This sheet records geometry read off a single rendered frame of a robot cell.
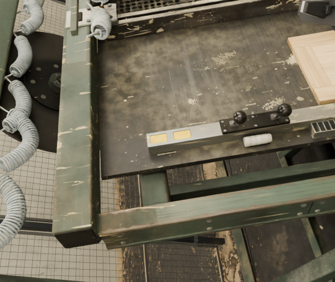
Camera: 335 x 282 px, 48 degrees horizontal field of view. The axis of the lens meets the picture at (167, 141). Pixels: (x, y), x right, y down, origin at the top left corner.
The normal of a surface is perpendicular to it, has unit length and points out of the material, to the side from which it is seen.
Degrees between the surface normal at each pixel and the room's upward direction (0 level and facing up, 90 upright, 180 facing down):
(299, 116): 57
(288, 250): 0
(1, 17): 90
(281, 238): 0
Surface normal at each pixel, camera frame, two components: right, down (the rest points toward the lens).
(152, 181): -0.11, -0.59
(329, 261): -0.89, -0.18
